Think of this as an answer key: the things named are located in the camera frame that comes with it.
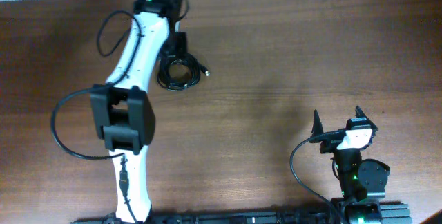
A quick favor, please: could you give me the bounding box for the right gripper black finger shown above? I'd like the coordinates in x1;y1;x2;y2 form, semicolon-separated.
311;109;324;137
355;106;366;118

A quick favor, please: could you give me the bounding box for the black usb cable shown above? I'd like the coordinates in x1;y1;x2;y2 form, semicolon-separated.
157;55;211;91
156;56;202;91
156;55;202;91

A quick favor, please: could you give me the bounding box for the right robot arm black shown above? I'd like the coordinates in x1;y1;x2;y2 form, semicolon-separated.
310;106;390;223

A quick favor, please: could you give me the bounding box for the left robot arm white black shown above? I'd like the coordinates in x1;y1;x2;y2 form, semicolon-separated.
90;0;183;223

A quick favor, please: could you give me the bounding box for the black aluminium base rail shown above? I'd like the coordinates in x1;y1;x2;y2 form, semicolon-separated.
70;201;412;224

